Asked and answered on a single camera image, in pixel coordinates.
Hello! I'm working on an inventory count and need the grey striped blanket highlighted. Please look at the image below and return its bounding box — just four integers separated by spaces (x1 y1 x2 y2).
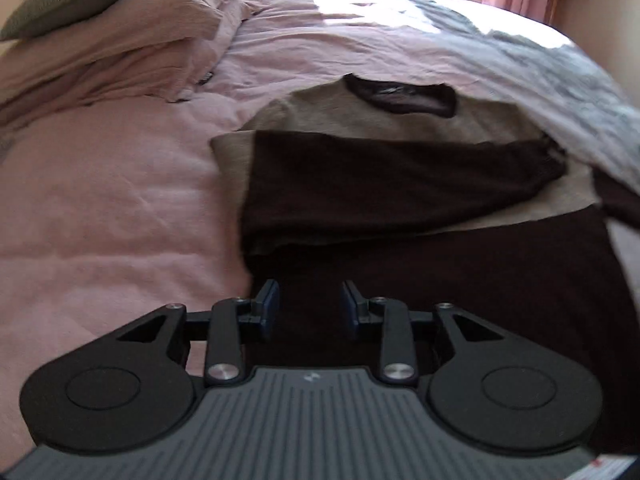
390 0 640 192

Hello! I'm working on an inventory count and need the beige and brown sweater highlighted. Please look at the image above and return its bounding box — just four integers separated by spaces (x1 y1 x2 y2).
209 74 640 368

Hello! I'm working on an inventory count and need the pink bed cover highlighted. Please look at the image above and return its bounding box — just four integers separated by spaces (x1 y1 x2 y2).
0 0 556 463

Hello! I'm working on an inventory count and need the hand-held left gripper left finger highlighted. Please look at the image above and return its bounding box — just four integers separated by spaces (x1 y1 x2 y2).
112 279 282 387

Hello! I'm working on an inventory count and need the pink pillow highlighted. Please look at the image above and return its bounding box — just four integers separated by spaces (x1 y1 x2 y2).
0 0 251 129

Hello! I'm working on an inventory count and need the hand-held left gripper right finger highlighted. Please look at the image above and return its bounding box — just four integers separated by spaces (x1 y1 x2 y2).
339 280 507 387

